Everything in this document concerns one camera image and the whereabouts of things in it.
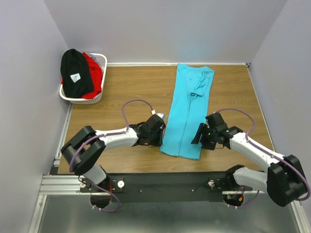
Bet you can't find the cyan t shirt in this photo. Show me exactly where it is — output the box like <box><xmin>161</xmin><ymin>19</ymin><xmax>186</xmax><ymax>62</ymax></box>
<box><xmin>160</xmin><ymin>64</ymin><xmax>215</xmax><ymax>160</ymax></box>

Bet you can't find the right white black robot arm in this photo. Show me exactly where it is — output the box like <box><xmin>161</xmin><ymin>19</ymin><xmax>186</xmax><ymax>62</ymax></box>
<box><xmin>192</xmin><ymin>112</ymin><xmax>311</xmax><ymax>207</ymax></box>

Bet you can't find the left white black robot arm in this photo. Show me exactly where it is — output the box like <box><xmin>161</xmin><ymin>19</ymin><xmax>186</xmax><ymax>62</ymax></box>
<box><xmin>61</xmin><ymin>113</ymin><xmax>165</xmax><ymax>185</ymax></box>

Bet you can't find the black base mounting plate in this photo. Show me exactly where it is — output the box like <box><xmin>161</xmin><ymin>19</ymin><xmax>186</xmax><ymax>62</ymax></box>
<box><xmin>80</xmin><ymin>172</ymin><xmax>252</xmax><ymax>210</ymax></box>

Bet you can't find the red t shirt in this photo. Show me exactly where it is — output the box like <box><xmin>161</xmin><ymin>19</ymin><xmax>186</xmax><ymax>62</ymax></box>
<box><xmin>60</xmin><ymin>49</ymin><xmax>103</xmax><ymax>99</ymax></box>

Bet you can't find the white plastic laundry basket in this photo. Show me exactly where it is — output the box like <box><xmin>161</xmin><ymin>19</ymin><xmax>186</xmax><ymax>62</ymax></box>
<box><xmin>59</xmin><ymin>52</ymin><xmax>107</xmax><ymax>104</ymax></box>

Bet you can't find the black t shirt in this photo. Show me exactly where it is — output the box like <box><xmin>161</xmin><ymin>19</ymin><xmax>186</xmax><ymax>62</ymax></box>
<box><xmin>60</xmin><ymin>49</ymin><xmax>94</xmax><ymax>99</ymax></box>

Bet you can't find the grey patterned garment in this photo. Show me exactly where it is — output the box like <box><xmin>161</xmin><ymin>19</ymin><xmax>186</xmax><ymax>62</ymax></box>
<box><xmin>89</xmin><ymin>54</ymin><xmax>97</xmax><ymax>62</ymax></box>

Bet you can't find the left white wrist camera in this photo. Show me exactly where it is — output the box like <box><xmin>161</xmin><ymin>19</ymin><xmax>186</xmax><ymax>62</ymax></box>
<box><xmin>151</xmin><ymin>110</ymin><xmax>165</xmax><ymax>120</ymax></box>

